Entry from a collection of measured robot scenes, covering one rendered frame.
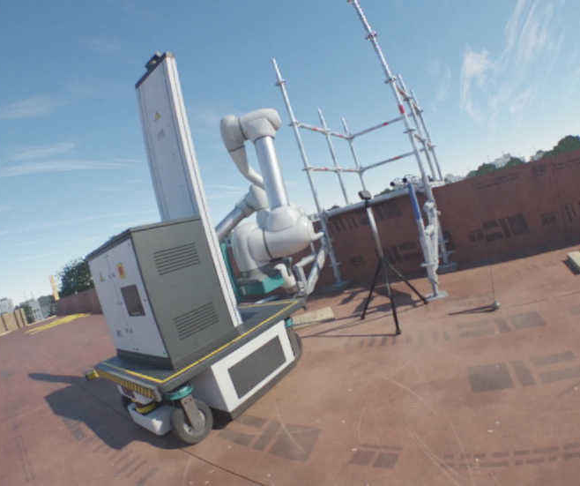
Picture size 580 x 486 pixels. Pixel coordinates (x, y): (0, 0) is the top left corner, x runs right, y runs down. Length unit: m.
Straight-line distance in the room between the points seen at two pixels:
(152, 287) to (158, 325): 0.13
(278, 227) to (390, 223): 1.74
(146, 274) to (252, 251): 0.53
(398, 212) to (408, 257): 0.43
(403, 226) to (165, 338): 2.35
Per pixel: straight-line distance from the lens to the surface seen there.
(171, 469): 1.22
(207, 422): 1.29
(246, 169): 1.68
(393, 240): 2.99
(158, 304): 1.12
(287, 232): 1.37
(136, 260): 1.11
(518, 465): 0.89
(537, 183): 2.90
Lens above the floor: 0.68
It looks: 2 degrees down
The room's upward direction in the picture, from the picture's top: 16 degrees counter-clockwise
